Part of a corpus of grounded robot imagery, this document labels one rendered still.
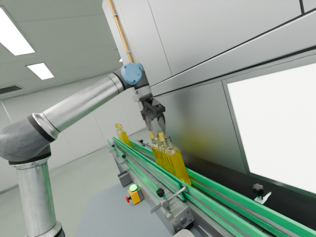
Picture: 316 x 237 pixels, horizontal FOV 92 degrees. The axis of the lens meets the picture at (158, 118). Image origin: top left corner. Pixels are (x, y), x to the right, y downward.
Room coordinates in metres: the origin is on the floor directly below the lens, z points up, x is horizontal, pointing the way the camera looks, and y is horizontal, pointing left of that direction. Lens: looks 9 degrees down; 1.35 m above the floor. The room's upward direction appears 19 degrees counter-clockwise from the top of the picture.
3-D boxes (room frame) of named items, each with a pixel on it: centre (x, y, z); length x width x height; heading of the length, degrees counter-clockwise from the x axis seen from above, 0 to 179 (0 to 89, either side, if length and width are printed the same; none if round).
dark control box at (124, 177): (1.15, 0.41, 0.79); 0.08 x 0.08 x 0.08; 24
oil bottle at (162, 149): (0.74, 0.01, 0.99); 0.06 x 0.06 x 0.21; 24
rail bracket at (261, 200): (0.39, -0.22, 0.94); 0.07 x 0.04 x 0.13; 114
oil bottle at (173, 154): (0.69, -0.01, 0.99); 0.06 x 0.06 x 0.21; 24
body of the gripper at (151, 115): (0.76, 0.03, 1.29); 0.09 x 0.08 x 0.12; 24
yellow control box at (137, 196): (0.90, 0.30, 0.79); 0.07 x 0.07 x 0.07; 24
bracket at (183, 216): (0.54, 0.05, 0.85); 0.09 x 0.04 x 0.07; 114
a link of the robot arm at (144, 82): (0.76, 0.03, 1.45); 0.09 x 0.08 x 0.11; 118
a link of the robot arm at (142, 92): (0.76, 0.02, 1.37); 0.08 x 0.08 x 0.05
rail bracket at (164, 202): (0.53, 0.06, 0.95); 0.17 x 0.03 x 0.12; 114
